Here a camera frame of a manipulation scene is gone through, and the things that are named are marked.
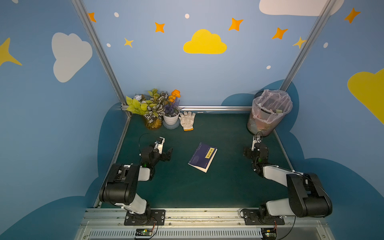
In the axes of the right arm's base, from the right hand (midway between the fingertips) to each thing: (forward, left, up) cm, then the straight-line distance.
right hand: (257, 145), depth 93 cm
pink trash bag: (+29, -13, +8) cm, 32 cm away
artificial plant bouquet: (+13, +64, +19) cm, 68 cm away
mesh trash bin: (+15, -1, +1) cm, 15 cm away
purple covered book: (-7, +34, -7) cm, 36 cm away
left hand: (-3, +59, +1) cm, 59 cm away
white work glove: (+25, +48, -8) cm, 55 cm away
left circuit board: (-49, +62, -8) cm, 79 cm away
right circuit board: (-45, +1, -9) cm, 46 cm away
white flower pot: (+20, +59, -5) cm, 63 cm away
